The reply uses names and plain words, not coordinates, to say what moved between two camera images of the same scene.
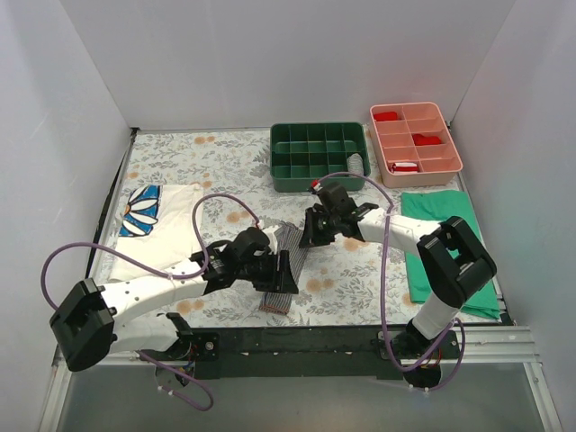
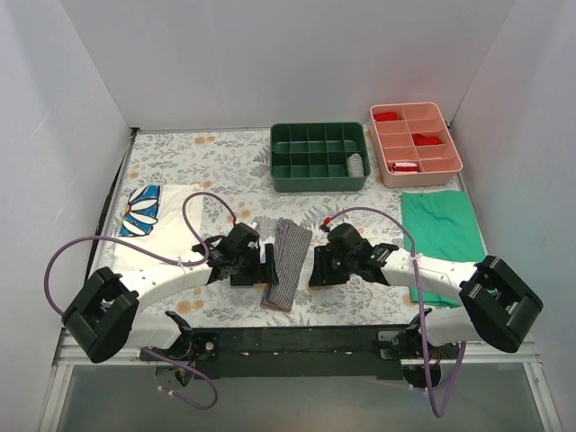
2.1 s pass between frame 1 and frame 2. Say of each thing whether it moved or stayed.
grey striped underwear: stayed
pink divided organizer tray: stayed
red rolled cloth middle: stayed
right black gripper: moved
